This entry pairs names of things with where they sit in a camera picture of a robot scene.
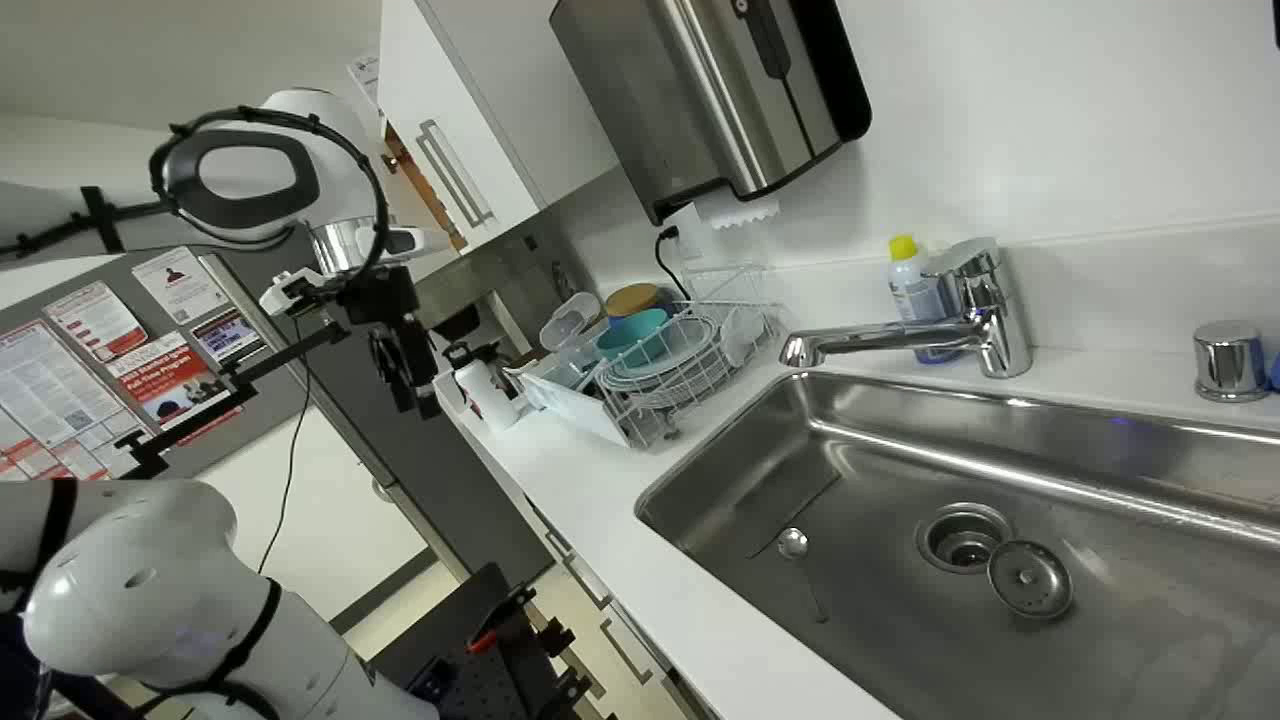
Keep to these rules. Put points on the white lower cabinet drawers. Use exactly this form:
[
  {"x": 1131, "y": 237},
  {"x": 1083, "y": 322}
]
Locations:
[{"x": 624, "y": 675}]

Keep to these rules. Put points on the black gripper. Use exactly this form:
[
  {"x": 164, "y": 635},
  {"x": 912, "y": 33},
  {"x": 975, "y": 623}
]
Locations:
[{"x": 386, "y": 297}]

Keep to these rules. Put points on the stainless steel sink basin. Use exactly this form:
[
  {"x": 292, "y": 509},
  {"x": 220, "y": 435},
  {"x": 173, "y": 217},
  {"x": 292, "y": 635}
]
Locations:
[{"x": 863, "y": 518}]

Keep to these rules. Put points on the clear plastic container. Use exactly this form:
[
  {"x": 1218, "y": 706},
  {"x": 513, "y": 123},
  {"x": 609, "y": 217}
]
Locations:
[{"x": 569, "y": 332}]

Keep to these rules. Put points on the red white wall posters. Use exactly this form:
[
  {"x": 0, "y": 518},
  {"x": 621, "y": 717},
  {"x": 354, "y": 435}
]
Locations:
[{"x": 99, "y": 349}]

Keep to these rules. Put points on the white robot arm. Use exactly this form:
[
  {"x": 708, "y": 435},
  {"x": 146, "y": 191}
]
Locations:
[{"x": 136, "y": 577}]

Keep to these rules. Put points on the silver sink strainer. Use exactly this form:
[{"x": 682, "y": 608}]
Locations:
[{"x": 1031, "y": 583}]

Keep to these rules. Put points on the wire dish rack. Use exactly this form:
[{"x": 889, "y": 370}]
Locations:
[{"x": 708, "y": 343}]

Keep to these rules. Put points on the teal bowl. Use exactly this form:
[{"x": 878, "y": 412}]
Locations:
[{"x": 635, "y": 336}]

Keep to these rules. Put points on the yellow capped soap bottle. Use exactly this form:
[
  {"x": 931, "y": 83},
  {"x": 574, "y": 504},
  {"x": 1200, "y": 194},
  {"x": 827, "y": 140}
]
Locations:
[{"x": 912, "y": 285}]

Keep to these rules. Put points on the steel paper towel dispenser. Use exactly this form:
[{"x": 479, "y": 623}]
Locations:
[{"x": 712, "y": 93}]

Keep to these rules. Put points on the chrome sink faucet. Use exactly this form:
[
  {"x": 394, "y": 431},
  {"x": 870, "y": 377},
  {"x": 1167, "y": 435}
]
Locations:
[{"x": 986, "y": 317}]

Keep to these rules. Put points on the white power outlet plug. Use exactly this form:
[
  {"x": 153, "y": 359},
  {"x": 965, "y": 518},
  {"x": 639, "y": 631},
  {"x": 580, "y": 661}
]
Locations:
[{"x": 687, "y": 237}]

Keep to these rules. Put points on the white wall cabinet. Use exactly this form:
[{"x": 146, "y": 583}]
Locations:
[{"x": 491, "y": 110}]

